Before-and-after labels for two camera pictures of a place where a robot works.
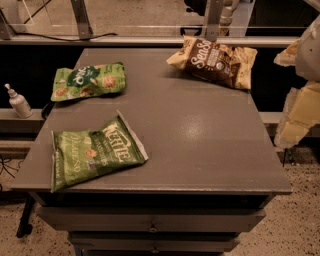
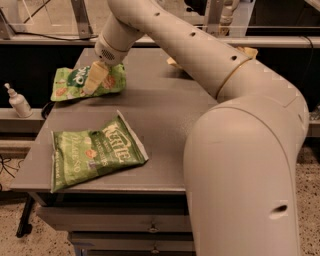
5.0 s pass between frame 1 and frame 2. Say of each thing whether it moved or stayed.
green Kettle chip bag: stayed
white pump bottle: stayed
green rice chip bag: stayed
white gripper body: moved
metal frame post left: stayed
